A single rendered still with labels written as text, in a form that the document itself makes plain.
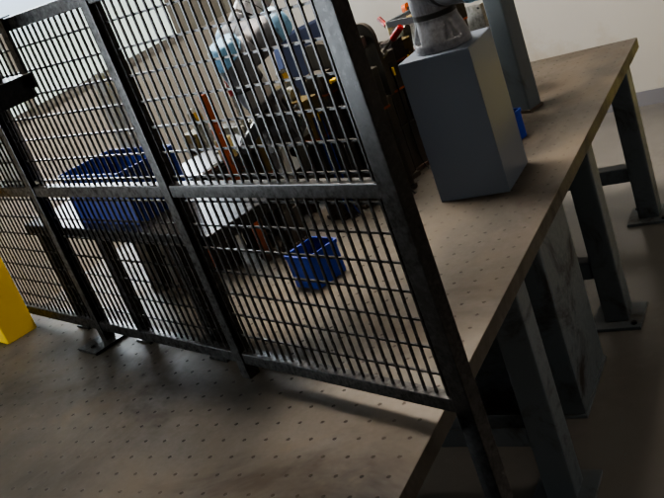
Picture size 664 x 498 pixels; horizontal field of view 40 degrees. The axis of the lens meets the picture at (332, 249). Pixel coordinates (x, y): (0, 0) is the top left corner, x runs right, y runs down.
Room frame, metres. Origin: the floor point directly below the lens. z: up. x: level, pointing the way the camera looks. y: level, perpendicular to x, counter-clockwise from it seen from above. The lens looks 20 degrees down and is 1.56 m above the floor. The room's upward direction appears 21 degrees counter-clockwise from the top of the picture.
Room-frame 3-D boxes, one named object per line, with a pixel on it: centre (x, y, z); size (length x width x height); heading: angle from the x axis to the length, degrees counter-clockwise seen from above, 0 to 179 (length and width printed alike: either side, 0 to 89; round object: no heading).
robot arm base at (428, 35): (2.39, -0.47, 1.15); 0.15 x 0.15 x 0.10
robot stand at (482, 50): (2.39, -0.47, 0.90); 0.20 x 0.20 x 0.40; 57
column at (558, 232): (2.39, -0.47, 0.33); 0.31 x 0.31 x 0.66; 57
